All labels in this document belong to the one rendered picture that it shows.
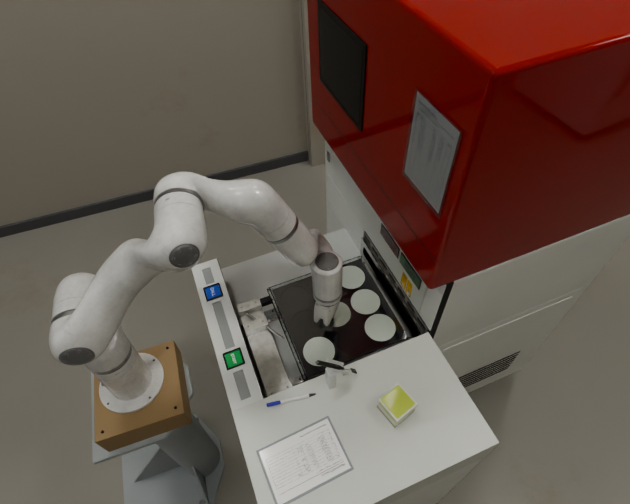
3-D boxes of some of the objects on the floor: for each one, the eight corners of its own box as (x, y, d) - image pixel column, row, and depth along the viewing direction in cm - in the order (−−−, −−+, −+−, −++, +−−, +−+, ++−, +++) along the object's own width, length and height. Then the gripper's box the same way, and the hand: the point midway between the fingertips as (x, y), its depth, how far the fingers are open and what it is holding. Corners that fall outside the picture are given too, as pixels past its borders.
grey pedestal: (127, 543, 184) (17, 511, 120) (121, 440, 210) (28, 369, 147) (245, 497, 193) (201, 446, 129) (225, 404, 220) (180, 322, 156)
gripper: (328, 318, 121) (329, 348, 135) (349, 278, 129) (347, 310, 144) (304, 309, 123) (307, 339, 138) (326, 269, 132) (327, 302, 146)
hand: (328, 321), depth 139 cm, fingers closed
